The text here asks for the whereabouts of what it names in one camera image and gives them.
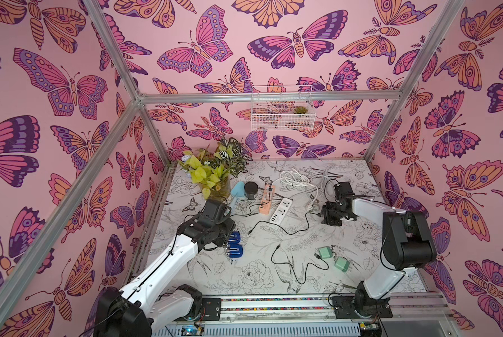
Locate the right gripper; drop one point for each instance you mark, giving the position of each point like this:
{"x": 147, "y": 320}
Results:
{"x": 330, "y": 213}

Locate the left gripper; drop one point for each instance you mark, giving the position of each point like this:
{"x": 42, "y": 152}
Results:
{"x": 230, "y": 225}

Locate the green charger adapter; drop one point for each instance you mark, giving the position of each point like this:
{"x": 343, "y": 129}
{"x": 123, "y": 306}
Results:
{"x": 325, "y": 253}
{"x": 342, "y": 264}

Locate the orange power strip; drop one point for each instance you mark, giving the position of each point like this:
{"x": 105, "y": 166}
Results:
{"x": 266, "y": 199}

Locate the white power strip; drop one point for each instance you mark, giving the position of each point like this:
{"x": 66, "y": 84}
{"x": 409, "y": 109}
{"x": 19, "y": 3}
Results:
{"x": 282, "y": 210}

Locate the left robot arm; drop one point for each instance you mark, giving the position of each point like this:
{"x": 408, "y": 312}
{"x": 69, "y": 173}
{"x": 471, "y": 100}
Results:
{"x": 140, "y": 308}

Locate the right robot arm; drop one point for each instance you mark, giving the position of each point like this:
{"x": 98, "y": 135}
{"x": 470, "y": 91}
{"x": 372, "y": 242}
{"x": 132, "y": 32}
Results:
{"x": 406, "y": 245}

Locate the blue clip bottom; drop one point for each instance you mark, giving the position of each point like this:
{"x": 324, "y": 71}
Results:
{"x": 234, "y": 251}

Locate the potted green plant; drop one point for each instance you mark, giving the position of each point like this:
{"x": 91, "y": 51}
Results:
{"x": 212, "y": 171}

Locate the small succulent in basket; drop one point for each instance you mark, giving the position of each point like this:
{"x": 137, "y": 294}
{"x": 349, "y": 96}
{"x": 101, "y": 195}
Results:
{"x": 300, "y": 110}

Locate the white wire basket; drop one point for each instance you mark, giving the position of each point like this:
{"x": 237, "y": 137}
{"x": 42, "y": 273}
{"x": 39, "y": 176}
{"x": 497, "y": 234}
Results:
{"x": 274, "y": 111}

